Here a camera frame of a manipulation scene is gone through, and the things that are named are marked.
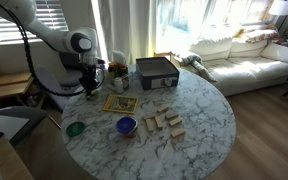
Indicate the red capped sauce bottle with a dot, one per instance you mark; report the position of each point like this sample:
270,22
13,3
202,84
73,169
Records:
124,75

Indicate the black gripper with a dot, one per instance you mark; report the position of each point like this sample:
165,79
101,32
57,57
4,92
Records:
88,79

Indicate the white sofa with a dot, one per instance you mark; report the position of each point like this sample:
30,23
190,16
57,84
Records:
241,62

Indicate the wire condiment basket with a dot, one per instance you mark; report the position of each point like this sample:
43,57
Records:
118,76

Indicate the blue lidded plastic container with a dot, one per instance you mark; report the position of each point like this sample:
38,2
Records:
127,126

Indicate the white curtain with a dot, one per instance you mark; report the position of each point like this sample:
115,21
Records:
127,26

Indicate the wooden shelf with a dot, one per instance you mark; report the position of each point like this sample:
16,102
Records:
13,85

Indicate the wooden block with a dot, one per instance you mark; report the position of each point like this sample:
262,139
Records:
163,108
175,121
158,122
149,124
171,115
177,132

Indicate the dark cardboard box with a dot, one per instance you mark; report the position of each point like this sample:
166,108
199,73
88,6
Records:
156,72

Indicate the yellow picture book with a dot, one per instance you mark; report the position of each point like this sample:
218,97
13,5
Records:
121,104

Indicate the white floor lamp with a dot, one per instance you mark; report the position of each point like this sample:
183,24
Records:
279,11

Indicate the grey throw blanket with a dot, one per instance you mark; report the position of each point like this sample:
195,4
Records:
196,62

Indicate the green round lid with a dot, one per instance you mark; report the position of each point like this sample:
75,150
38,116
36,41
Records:
75,129

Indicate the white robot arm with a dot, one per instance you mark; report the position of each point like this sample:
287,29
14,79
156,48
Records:
82,41

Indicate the grey office chair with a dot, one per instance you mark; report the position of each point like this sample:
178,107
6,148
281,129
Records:
16,122

